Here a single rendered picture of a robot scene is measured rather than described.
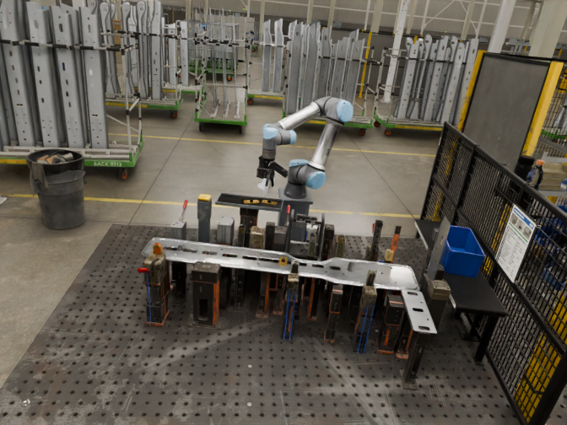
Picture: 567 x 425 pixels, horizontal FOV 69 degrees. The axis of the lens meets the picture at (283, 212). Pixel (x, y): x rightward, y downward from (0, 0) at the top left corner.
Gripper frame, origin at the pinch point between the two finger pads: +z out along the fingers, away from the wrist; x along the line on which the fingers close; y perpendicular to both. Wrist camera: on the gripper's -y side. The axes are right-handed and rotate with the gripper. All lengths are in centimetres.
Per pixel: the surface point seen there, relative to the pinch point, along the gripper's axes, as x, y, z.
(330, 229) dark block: 9.6, -37.6, 10.9
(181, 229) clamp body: 30, 38, 18
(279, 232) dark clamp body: 16.3, -11.9, 15.0
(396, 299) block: 39, -76, 25
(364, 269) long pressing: 22, -59, 23
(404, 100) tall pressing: -757, -78, 50
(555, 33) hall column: -720, -316, -109
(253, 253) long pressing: 30.2, -2.5, 22.7
